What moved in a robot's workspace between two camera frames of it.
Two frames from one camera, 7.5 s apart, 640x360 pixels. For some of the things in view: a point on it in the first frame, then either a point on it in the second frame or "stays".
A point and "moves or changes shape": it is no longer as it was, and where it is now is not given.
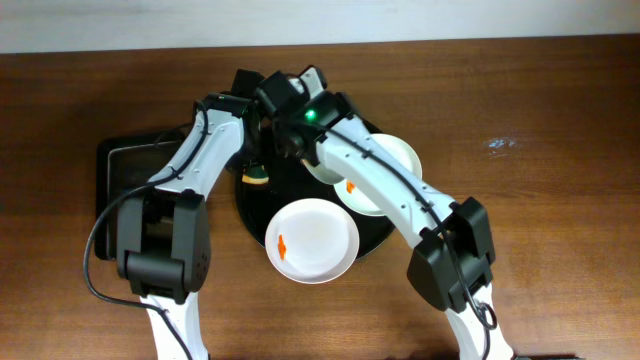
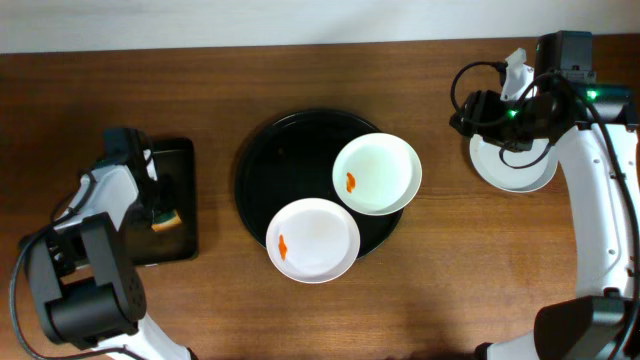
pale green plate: [323, 173] → [514, 171]
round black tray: [271, 176] stays
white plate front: [311, 240] stays
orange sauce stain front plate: [281, 247] stays
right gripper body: [289, 148] → [473, 113]
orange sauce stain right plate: [349, 187] stays
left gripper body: [254, 170] → [151, 198]
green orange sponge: [256, 175] moves or changes shape
